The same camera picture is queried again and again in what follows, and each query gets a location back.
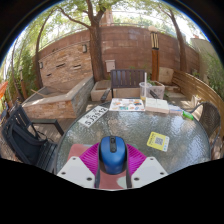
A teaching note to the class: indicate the blue computer mouse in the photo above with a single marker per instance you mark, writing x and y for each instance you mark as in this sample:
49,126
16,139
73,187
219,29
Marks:
113,156

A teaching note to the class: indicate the black slatted folding chair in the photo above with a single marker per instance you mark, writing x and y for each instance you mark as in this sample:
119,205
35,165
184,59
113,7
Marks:
25,140

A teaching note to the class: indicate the small pale notebook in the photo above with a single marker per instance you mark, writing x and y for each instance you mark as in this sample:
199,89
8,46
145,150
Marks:
176,110

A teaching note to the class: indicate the small concrete planter trough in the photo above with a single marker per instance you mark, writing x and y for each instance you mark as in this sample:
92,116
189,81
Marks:
98,93

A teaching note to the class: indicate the white number plate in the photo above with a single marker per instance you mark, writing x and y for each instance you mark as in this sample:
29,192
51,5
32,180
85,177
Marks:
93,116

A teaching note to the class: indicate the brown wicker chair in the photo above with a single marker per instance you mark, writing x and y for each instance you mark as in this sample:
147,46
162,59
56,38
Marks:
210,118

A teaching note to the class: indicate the dark wooden slatted bench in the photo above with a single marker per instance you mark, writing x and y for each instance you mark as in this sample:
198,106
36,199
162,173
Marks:
126,78

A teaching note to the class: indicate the slim tree trunk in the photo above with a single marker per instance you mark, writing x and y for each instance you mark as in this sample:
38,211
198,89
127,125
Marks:
181,50

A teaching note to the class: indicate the clear plastic cup with straw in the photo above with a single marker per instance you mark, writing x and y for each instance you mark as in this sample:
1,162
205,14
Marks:
145,90

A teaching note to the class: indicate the wooden garden lamp post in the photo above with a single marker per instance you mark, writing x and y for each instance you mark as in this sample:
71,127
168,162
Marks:
155,60

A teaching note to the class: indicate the pink floral mouse pad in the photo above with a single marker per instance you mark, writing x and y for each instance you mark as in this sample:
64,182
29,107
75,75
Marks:
77,150

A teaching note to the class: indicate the colourful printed sheet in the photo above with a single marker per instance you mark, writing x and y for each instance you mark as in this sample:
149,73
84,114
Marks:
126,104

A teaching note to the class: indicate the yellow square card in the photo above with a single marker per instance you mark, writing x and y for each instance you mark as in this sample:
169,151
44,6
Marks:
158,141

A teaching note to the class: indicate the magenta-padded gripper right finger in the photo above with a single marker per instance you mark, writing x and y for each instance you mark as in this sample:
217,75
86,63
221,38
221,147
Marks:
149,170

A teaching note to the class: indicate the long stone raised bed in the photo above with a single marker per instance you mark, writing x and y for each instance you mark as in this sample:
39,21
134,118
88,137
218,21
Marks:
50,108

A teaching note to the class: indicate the white wall utility box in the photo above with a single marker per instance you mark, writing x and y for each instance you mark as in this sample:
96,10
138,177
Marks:
110,66

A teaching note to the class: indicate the black wall lamp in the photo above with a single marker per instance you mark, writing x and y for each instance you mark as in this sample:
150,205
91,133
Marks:
84,48
41,65

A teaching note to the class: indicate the thick forked tree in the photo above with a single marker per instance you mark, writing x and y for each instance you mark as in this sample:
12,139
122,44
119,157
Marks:
96,50

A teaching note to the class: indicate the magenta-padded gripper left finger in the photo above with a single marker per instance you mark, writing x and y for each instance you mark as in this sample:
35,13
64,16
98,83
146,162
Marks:
76,170

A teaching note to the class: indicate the leaning thin tree trunk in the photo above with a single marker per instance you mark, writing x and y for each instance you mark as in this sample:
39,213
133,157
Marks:
38,66

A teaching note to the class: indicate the beige stone slab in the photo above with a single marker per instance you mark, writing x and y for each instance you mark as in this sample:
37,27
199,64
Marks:
166,75

